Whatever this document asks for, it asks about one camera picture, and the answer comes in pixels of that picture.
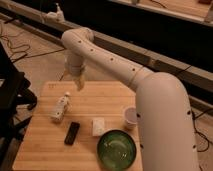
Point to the black remote control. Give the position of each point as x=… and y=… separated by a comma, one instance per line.
x=72, y=133

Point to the long metal rail beam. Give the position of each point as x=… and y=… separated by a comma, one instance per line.
x=189, y=74

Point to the white object on rail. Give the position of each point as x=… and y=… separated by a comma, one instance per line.
x=58, y=15

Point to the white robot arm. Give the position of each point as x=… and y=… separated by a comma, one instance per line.
x=163, y=111

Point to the green ceramic bowl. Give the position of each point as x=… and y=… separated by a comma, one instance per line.
x=116, y=150

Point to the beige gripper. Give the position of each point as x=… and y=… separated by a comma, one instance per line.
x=77, y=74

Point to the translucent plastic cup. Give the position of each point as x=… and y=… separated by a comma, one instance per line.
x=130, y=118

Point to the white sponge block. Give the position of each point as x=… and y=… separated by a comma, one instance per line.
x=98, y=126

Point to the white plastic bottle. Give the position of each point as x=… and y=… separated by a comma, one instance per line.
x=60, y=108

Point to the black office chair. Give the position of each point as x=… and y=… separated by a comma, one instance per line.
x=14, y=91

